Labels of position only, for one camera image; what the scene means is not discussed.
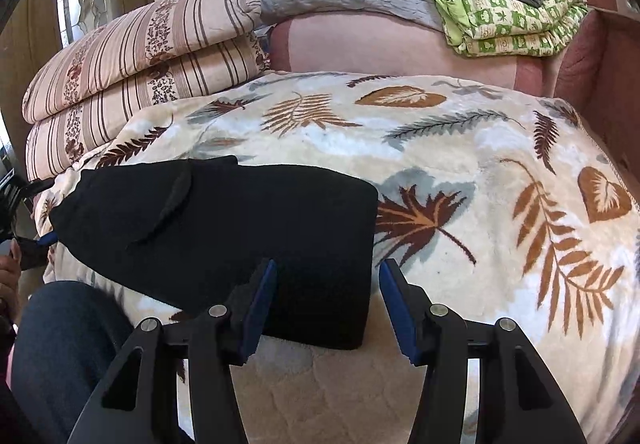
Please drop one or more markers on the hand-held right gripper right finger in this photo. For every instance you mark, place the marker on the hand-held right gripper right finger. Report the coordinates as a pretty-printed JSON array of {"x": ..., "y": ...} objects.
[{"x": 400, "y": 319}]

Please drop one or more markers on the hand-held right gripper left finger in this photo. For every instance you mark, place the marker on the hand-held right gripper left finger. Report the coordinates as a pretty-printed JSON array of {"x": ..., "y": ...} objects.
[{"x": 257, "y": 309}]

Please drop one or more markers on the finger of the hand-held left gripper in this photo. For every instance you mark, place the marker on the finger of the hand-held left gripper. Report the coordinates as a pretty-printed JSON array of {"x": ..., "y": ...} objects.
[{"x": 47, "y": 238}]

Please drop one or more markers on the black pants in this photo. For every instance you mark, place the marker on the black pants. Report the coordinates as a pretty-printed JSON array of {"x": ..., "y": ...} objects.
[{"x": 225, "y": 244}]

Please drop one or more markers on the person's left hand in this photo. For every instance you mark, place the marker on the person's left hand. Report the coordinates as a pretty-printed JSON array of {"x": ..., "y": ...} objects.
[{"x": 9, "y": 274}]

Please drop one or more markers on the leaf print blanket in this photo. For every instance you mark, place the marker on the leaf print blanket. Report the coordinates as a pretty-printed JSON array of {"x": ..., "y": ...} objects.
[{"x": 475, "y": 204}]

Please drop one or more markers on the striped folded quilt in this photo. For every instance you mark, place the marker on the striped folded quilt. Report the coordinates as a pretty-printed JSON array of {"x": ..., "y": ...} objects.
[{"x": 135, "y": 64}]

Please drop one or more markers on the pink sofa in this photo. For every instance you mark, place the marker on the pink sofa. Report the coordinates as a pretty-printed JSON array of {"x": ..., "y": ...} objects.
[{"x": 585, "y": 54}]

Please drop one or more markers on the green patterned folded blanket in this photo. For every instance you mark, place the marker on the green patterned folded blanket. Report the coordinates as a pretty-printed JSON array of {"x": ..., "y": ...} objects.
[{"x": 510, "y": 14}]

